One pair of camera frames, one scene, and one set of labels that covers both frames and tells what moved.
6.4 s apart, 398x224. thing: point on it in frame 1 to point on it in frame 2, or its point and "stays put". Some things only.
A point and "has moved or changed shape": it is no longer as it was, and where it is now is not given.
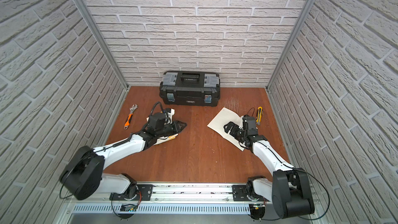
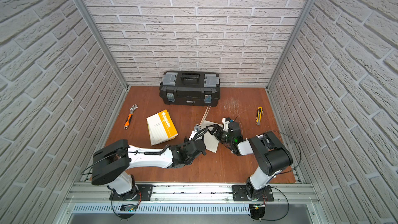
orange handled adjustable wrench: (132, 108) stays put
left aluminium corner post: (94, 28) stays put
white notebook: (225, 116) has moved or changed shape
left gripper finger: (171, 111) to (196, 129)
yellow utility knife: (259, 112) stays put
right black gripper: (234, 132) to (217, 127)
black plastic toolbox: (190, 88) stays put
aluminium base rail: (222, 200) stays put
